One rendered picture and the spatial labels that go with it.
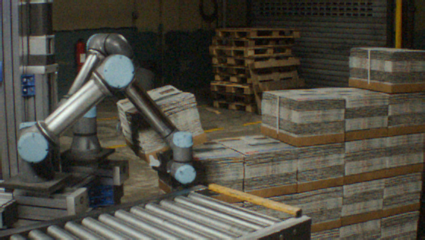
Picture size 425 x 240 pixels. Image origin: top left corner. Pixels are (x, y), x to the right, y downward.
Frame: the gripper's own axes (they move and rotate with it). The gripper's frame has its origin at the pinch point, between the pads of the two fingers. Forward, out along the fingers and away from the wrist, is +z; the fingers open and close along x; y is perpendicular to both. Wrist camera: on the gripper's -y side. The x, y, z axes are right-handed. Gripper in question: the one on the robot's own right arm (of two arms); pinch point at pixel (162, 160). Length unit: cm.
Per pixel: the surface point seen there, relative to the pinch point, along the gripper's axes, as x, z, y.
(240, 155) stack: -34.3, -4.5, -9.3
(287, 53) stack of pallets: -396, 618, -105
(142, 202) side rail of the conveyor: 22, -48, 4
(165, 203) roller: 14, -50, 1
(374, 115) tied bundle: -114, -1, -18
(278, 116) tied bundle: -66, 15, -5
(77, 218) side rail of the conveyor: 46, -59, 11
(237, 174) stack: -30.7, -5.2, -17.2
